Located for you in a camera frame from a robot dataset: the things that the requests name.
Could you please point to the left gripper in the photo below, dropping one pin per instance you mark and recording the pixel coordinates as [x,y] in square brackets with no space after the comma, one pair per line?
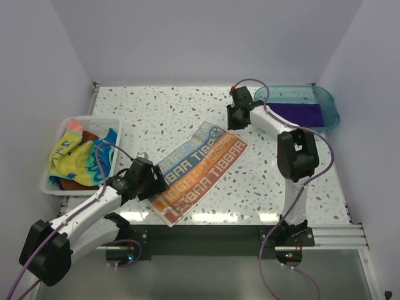
[158,184]

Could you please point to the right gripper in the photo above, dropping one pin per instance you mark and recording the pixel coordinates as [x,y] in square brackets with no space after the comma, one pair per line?
[231,124]

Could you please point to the colourful printed towel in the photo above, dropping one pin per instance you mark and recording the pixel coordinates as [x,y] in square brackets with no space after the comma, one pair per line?
[194,168]

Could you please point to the purple towel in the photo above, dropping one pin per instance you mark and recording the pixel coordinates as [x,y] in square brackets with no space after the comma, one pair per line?
[305,115]

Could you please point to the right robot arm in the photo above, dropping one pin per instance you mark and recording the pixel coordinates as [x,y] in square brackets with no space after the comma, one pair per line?
[297,157]

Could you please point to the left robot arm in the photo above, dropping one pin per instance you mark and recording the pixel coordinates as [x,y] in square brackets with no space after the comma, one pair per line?
[51,247]

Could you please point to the blue towel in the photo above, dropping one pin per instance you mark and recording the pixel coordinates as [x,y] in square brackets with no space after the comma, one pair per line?
[105,154]

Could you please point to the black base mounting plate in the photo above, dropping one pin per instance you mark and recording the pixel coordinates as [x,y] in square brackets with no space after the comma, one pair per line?
[187,240]

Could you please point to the brown towel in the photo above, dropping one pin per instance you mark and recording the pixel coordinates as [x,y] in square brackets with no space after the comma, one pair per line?
[88,136]

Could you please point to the white plastic laundry basket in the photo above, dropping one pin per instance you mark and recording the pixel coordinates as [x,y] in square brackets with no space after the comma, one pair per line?
[93,124]

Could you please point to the teal translucent plastic bin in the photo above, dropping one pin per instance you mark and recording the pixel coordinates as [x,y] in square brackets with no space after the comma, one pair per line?
[302,94]

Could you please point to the yellow green patterned towel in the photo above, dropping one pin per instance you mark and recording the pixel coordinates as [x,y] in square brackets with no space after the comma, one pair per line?
[68,160]

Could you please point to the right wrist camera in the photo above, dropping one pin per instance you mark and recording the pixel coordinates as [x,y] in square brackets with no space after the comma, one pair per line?
[232,89]

